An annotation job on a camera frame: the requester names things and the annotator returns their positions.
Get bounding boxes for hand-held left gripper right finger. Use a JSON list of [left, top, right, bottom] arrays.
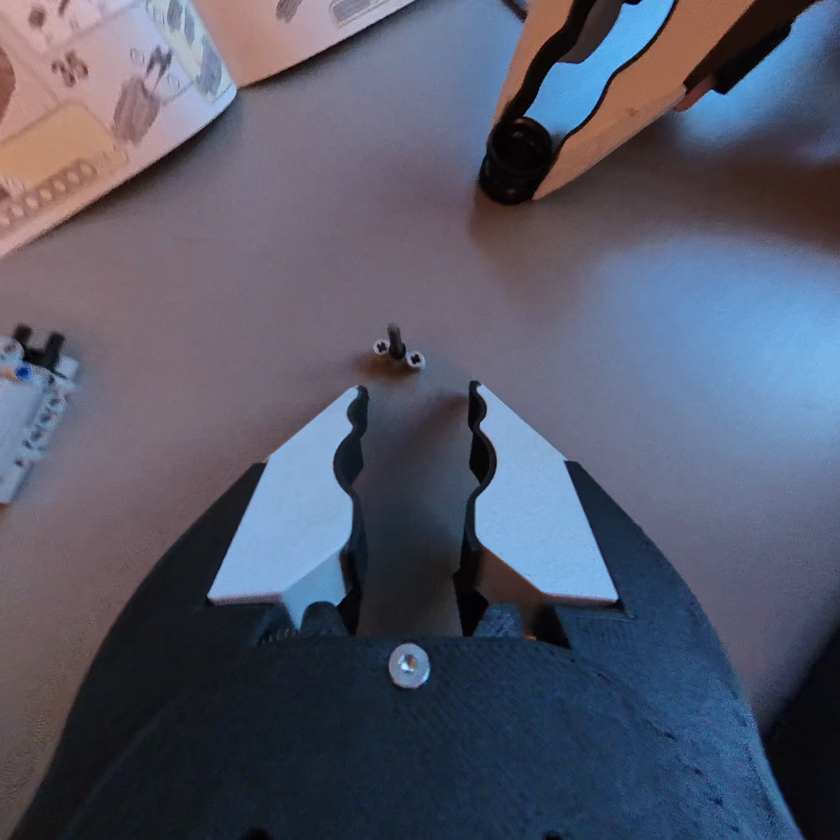
[[451, 381, 621, 637]]

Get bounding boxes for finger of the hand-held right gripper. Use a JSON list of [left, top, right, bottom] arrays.
[[533, 0, 816, 202], [491, 0, 586, 142]]

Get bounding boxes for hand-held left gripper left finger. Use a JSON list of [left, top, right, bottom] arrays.
[[206, 385, 370, 636]]

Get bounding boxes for black toy wheel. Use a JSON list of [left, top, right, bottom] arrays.
[[478, 115, 553, 206]]

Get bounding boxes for grey connector with black axle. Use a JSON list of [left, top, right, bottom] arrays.
[[371, 322, 427, 375]]

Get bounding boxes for grey toy beam assembly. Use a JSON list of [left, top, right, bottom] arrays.
[[0, 323, 83, 506]]

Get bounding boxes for instruction booklet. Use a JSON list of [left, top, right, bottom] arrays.
[[0, 0, 421, 258]]

